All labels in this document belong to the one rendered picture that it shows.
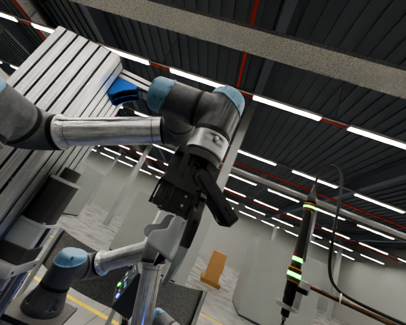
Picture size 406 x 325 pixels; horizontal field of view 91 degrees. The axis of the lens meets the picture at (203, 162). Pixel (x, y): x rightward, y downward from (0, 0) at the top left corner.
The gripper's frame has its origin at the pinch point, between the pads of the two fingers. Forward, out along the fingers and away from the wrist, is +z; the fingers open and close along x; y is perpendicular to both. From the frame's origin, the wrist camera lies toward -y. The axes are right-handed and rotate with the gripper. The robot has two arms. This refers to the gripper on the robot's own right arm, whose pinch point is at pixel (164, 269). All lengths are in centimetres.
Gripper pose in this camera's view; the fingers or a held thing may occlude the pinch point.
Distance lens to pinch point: 37.0
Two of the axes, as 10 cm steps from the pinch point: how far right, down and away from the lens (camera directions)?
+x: 3.4, -1.8, -9.2
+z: -3.9, 8.6, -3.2
